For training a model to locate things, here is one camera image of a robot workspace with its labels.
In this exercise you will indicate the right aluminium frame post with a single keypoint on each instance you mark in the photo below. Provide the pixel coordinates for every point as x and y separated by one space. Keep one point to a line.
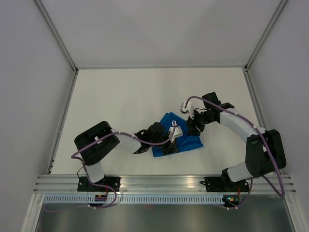
266 32

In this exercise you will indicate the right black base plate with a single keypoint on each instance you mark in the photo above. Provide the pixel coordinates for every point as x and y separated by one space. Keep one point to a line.
217 184

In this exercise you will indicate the blue cloth napkin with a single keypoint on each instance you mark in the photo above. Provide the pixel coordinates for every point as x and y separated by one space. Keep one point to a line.
183 143

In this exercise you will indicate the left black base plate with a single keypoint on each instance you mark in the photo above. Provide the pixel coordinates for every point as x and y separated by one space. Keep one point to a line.
107 184

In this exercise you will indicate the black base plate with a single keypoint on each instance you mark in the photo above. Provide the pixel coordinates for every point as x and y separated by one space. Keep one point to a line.
107 184
217 184

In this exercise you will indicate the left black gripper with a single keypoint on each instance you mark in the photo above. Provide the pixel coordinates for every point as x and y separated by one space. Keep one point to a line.
171 148

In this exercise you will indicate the left aluminium frame post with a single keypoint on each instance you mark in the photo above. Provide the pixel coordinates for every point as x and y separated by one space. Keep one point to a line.
51 26

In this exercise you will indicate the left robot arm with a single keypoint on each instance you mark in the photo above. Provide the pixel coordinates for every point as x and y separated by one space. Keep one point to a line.
96 143

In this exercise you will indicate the white slotted cable duct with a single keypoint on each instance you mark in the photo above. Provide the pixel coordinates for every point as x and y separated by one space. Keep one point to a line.
135 199

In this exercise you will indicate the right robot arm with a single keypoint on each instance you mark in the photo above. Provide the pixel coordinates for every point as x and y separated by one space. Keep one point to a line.
264 152

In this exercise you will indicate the aluminium front rail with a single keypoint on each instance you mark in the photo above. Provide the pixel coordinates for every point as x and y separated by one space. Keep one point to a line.
130 184

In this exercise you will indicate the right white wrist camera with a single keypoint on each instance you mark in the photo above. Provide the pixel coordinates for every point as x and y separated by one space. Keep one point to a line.
187 108

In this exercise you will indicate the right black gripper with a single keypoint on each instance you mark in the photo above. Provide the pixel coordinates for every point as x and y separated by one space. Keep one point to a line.
190 124

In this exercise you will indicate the aluminium frame post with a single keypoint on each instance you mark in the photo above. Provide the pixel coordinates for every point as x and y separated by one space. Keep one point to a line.
51 26
266 32

